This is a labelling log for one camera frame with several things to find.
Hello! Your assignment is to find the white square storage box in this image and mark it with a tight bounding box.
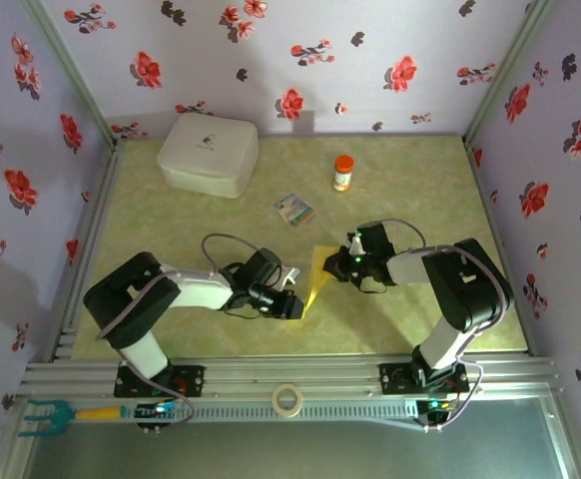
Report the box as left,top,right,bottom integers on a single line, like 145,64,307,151
156,113,261,200

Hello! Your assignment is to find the small printed packet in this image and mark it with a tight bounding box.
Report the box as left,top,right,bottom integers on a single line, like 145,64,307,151
272,193,317,229

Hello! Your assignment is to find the orange-capped small bottle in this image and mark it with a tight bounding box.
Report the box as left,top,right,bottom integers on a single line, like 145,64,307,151
331,154,355,194

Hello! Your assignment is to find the white tape roll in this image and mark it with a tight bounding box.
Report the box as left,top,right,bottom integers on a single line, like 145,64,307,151
271,383,304,419

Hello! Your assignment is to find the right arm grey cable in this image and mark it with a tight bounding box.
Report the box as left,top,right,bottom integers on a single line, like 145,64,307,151
383,219,516,433

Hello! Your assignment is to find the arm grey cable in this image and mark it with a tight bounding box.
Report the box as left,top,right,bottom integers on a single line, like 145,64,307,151
95,233,263,426
383,219,516,433

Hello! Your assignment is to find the wide aluminium frame rail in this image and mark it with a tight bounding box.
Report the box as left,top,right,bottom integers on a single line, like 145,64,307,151
18,354,564,400

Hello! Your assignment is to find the left arm grey cable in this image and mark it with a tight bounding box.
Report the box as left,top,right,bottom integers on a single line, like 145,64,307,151
95,233,263,426

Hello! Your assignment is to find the slotted grey cable duct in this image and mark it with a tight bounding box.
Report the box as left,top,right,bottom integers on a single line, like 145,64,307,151
120,402,451,425

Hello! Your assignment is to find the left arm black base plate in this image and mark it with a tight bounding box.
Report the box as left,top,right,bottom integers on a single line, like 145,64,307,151
113,363,207,399

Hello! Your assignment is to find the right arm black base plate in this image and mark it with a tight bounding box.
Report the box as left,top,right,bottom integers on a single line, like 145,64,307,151
378,362,471,395

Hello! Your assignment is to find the aluminium side rail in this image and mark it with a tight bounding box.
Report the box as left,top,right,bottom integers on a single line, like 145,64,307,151
45,139,127,361

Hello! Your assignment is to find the teal rake yellow handle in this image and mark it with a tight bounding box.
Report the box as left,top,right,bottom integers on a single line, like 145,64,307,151
18,398,130,439

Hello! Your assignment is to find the aluminium corner post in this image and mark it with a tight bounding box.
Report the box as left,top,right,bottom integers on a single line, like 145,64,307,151
462,0,556,145
20,0,118,147

